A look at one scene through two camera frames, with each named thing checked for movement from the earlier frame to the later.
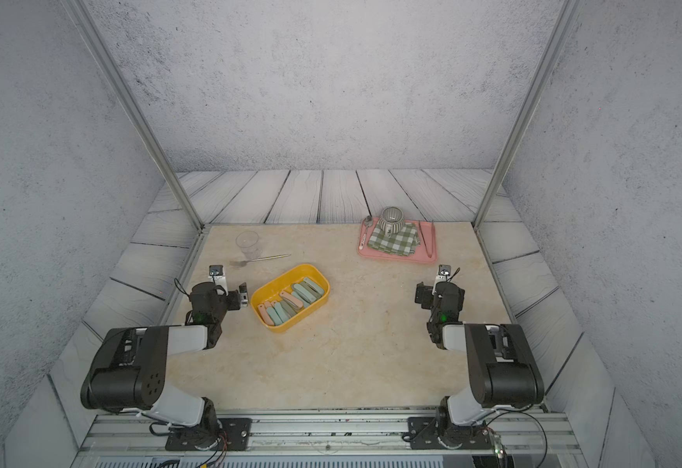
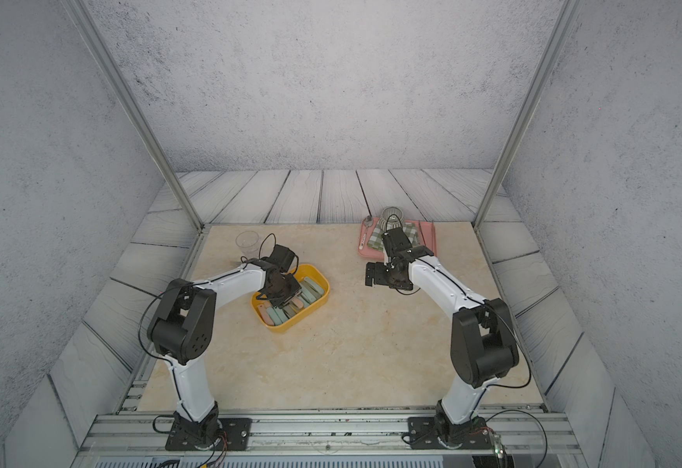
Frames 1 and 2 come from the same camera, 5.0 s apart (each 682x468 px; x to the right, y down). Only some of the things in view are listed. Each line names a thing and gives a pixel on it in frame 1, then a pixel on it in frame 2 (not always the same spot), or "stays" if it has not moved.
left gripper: x=236 y=303 -> x=296 y=291
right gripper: x=426 y=292 -> x=378 y=278
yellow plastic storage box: x=284 y=300 stays
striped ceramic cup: x=392 y=220 stays
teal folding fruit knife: x=313 y=287 stays
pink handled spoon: x=367 y=222 stays
